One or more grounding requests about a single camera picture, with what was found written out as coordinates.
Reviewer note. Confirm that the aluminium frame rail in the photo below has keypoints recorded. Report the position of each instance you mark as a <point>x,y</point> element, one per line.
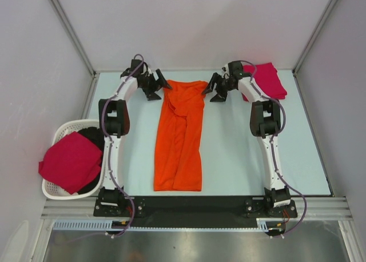
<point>318,208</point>

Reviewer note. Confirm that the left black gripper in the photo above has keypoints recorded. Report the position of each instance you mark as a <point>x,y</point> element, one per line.
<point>161,82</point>

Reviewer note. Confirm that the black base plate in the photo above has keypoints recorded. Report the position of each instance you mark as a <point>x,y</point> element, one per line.
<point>194,211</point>

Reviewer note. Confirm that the magenta t shirt in basket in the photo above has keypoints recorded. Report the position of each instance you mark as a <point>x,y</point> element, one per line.
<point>71,163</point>

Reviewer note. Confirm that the magenta t shirt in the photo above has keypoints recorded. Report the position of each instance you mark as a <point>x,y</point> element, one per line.
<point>267,79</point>
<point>71,163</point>

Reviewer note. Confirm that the grey slotted cable duct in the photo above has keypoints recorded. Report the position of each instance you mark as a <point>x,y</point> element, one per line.
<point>117,226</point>

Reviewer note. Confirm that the black garment in basket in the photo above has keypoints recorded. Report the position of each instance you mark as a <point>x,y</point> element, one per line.
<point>96,136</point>

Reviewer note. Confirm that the white plastic laundry basket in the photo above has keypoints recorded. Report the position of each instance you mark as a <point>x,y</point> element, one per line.
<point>55,192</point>

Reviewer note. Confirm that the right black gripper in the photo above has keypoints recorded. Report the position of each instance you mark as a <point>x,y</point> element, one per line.
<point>221,96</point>

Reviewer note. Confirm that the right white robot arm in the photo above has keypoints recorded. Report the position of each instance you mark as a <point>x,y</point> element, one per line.
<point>267,121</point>

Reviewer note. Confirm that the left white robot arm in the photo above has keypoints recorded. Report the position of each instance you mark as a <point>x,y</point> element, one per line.
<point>115,125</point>

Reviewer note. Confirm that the orange t shirt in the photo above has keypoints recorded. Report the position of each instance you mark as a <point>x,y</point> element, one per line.
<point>177,159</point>

